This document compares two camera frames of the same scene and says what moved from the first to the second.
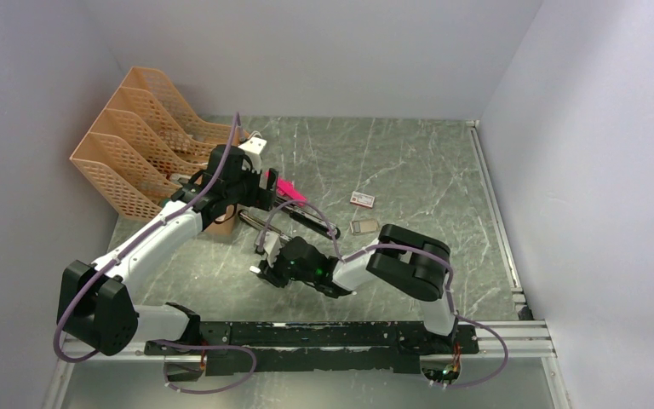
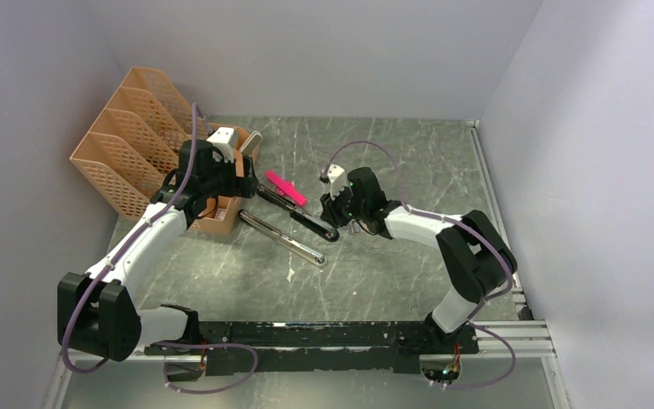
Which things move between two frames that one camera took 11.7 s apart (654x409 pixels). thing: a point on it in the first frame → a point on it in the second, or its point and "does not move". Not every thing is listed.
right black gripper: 271,274 → 330,208
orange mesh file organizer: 145,138 does not move
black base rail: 242,347 does not move
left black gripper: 261,198 → 244,185
